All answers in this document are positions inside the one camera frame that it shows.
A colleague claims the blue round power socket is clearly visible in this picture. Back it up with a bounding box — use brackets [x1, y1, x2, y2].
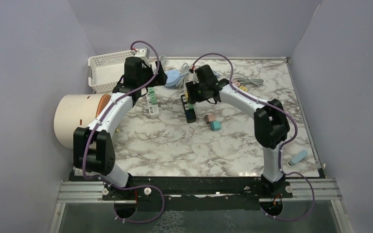
[164, 69, 181, 89]

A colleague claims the pink plug adapter round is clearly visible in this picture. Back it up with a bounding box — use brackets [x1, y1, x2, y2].
[204, 114, 216, 124]

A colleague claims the black power strip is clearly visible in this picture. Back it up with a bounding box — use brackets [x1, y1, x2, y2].
[181, 94, 196, 123]

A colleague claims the teal plug adapter round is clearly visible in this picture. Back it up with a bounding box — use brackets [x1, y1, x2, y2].
[210, 121, 221, 131]

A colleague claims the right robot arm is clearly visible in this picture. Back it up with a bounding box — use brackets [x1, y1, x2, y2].
[186, 65, 290, 198]

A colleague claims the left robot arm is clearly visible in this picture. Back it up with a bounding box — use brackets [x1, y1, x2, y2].
[73, 56, 167, 200]

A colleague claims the green plug adapter white strip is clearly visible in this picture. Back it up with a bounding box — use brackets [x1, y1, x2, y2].
[148, 87, 157, 105]

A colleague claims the white power strip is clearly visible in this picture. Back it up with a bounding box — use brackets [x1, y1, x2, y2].
[146, 87, 159, 118]

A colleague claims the white plastic basket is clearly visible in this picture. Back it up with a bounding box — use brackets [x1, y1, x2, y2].
[87, 50, 135, 94]

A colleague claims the cream cylinder container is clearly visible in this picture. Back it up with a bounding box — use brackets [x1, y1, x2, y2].
[53, 94, 111, 149]

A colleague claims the light blue small device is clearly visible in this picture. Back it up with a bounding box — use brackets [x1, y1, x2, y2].
[288, 150, 308, 166]

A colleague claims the grey cable left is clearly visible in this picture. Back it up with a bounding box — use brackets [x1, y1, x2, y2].
[156, 55, 170, 73]

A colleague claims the grey cable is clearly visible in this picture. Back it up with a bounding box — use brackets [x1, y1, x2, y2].
[156, 55, 170, 73]
[175, 63, 192, 89]
[233, 72, 264, 88]

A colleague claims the grey cable centre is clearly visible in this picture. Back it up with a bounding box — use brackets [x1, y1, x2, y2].
[175, 63, 192, 89]

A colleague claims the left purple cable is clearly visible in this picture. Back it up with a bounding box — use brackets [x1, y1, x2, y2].
[82, 40, 166, 225]

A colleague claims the grey cable right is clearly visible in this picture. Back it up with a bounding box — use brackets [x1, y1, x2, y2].
[233, 72, 264, 88]

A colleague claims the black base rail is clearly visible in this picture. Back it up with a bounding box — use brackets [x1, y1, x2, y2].
[69, 172, 293, 213]

